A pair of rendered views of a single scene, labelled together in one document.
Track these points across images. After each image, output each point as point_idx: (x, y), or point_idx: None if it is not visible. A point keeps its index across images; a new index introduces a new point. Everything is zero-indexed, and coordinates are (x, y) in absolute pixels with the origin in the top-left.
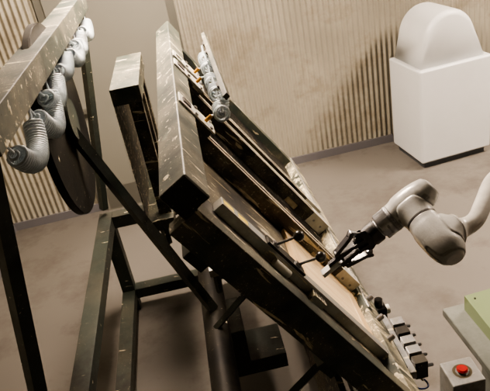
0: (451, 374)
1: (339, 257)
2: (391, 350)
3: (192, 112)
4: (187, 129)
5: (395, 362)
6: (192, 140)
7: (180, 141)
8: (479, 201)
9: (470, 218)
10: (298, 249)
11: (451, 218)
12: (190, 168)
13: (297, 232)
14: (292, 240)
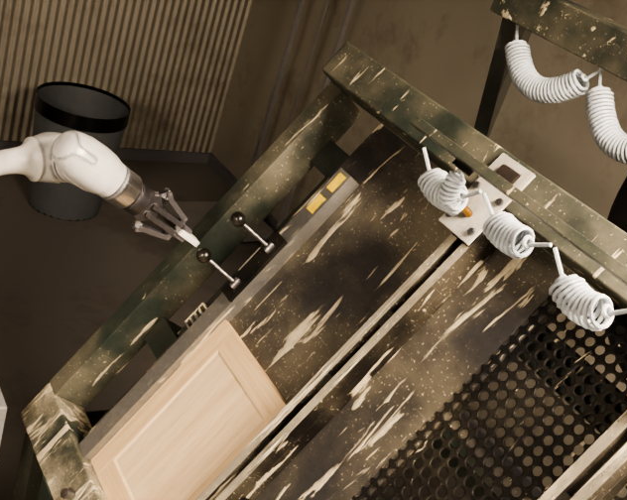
0: None
1: (178, 218)
2: (70, 461)
3: (479, 178)
4: (426, 115)
5: (69, 429)
6: (406, 112)
7: (398, 76)
8: None
9: (11, 148)
10: (255, 416)
11: (42, 136)
12: (354, 59)
13: (240, 211)
14: (271, 420)
